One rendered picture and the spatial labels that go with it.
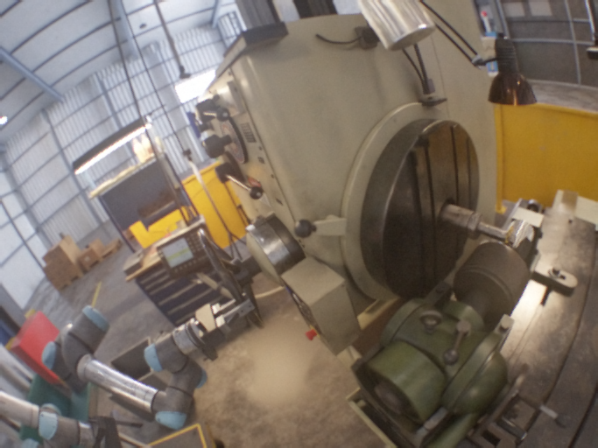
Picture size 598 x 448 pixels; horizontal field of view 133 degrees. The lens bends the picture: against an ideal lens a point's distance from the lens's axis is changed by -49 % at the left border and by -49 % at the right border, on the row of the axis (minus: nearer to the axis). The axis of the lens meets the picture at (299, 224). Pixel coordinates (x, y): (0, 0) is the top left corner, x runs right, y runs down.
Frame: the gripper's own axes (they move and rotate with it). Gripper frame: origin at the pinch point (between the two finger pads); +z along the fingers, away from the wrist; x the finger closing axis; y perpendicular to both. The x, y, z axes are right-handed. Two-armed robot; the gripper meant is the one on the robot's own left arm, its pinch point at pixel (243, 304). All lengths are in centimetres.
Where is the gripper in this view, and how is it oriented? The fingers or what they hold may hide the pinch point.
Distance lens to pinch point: 68.7
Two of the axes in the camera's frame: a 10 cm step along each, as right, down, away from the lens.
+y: -4.0, -8.4, -3.6
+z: 8.1, -5.1, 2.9
